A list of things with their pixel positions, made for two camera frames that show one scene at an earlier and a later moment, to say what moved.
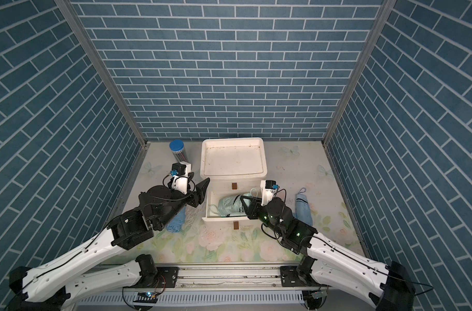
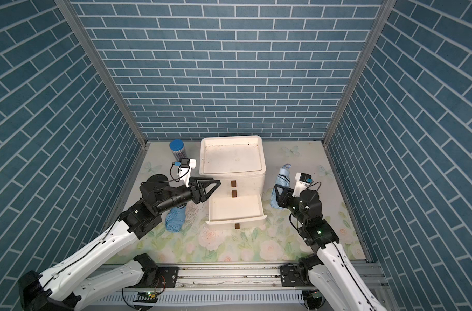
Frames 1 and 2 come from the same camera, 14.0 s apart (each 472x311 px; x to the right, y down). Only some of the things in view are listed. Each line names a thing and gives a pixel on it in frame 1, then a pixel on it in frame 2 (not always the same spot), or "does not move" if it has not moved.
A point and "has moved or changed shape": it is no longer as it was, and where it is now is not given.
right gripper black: (255, 207) to (284, 199)
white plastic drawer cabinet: (233, 166) does not move
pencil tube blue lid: (177, 146) does not move
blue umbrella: (302, 210) has moved or changed shape
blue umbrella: (176, 224) does not move
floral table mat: (312, 191) does not move
